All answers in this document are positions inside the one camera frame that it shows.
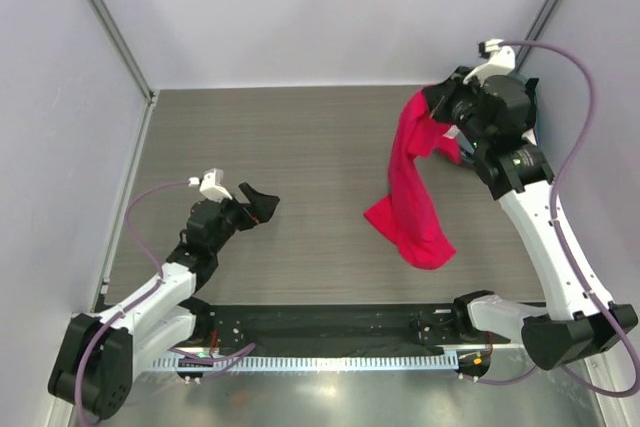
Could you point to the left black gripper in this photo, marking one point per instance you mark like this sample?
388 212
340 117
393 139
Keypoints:
261 208

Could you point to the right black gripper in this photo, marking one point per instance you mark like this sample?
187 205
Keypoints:
441 96

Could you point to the red t shirt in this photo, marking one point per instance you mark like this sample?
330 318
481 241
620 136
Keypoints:
406 216

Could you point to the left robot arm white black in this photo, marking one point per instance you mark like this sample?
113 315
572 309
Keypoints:
103 353

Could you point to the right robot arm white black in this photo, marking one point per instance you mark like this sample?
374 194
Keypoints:
545 227

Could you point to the white t shirt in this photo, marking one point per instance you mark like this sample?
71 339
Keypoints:
532 137

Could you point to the black t shirt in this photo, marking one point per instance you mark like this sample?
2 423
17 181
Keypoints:
530 85

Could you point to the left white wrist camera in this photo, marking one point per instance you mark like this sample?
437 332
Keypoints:
210 185

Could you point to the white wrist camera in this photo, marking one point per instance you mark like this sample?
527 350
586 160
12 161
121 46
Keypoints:
210 185
499 60

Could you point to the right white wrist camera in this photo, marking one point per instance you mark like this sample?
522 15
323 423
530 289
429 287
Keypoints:
499 60

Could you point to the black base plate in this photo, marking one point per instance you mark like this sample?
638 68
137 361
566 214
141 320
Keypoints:
334 331

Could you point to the aluminium front rail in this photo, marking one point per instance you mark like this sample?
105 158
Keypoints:
552 334

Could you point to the white slotted cable duct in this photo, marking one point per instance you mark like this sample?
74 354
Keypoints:
251 364

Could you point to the right aluminium frame post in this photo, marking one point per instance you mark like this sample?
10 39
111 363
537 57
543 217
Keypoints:
547 7

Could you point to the aluminium frame post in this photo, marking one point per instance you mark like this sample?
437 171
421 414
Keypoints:
547 7
121 47

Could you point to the left aluminium frame post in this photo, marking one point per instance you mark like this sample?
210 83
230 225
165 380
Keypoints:
121 47

